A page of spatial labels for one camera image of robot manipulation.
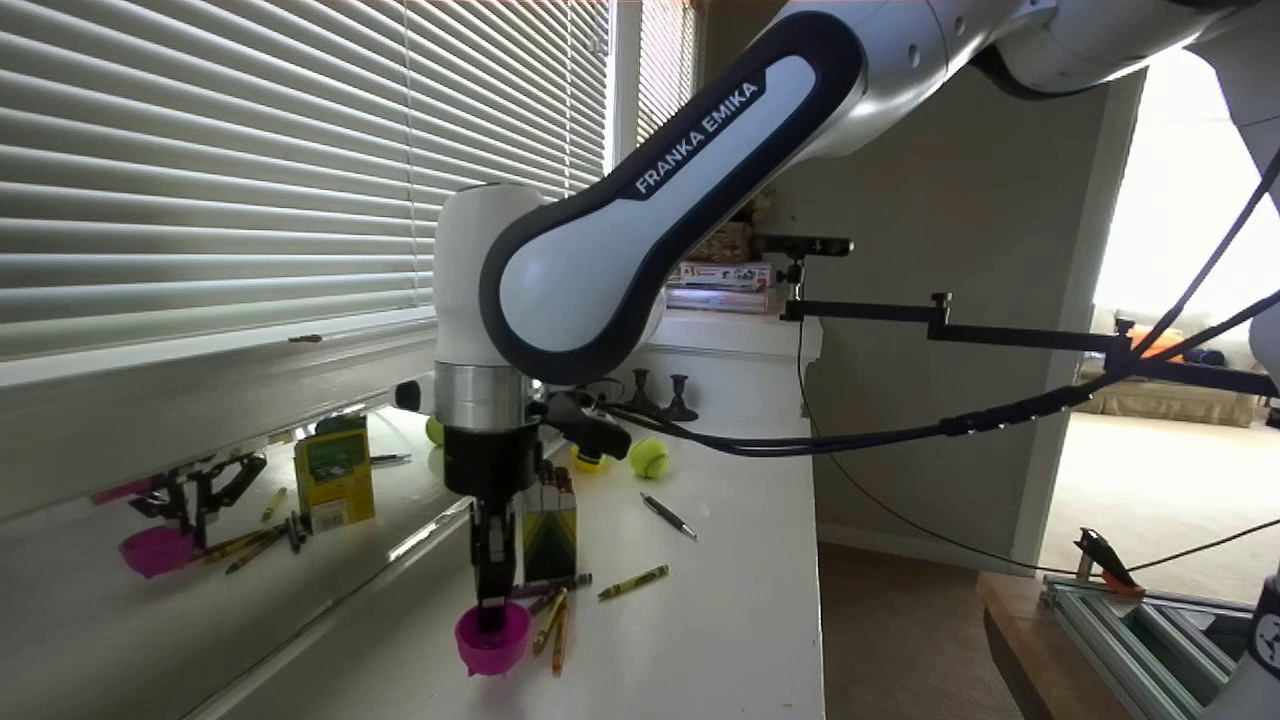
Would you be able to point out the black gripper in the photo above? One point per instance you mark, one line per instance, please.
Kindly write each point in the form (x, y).
(489, 465)

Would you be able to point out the pink plastic bowl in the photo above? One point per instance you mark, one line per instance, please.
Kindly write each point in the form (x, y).
(489, 640)

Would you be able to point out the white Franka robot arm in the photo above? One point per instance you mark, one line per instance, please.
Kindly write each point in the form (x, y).
(640, 200)

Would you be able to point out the small yellow ball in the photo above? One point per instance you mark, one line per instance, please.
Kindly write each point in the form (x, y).
(591, 461)

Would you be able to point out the black pen with silver tip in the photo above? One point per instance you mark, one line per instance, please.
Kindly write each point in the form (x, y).
(665, 512)

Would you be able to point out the yellow-green tennis ball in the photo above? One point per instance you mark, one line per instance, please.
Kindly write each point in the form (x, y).
(650, 461)

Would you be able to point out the black round-foot stand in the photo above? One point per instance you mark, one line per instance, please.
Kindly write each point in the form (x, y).
(640, 394)
(683, 397)

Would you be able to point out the stack of books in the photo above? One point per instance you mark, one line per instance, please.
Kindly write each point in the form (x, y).
(725, 281)

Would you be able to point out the white window blinds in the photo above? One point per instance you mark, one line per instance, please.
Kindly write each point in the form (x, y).
(267, 175)

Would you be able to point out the wooden side table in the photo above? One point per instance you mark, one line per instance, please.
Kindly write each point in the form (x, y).
(1034, 652)

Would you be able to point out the black orange clamp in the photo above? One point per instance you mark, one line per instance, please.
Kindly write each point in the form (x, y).
(1103, 556)

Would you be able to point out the grey metal tray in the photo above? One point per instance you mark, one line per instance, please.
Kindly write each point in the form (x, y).
(1141, 640)

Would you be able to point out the beige sofa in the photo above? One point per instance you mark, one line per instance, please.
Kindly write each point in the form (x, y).
(1181, 384)

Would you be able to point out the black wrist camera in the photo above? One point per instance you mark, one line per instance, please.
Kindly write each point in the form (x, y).
(587, 431)

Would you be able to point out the black camera mount rod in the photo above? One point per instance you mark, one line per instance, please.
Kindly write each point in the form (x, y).
(960, 326)

